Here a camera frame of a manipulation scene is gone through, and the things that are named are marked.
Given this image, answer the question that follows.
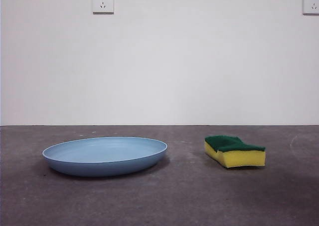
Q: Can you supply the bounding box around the light blue round plate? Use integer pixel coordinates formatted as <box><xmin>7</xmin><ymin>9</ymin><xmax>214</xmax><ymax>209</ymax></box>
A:
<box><xmin>41</xmin><ymin>136</ymin><xmax>168</xmax><ymax>178</ymax></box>

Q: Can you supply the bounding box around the yellow sponge with green scourer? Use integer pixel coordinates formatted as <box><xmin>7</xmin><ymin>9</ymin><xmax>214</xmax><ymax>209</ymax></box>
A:
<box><xmin>204</xmin><ymin>135</ymin><xmax>266</xmax><ymax>169</ymax></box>

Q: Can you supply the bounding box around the white wall socket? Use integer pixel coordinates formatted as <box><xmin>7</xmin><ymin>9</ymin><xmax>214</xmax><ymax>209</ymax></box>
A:
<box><xmin>92</xmin><ymin>0</ymin><xmax>115</xmax><ymax>14</ymax></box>
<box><xmin>303</xmin><ymin>0</ymin><xmax>319</xmax><ymax>15</ymax></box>

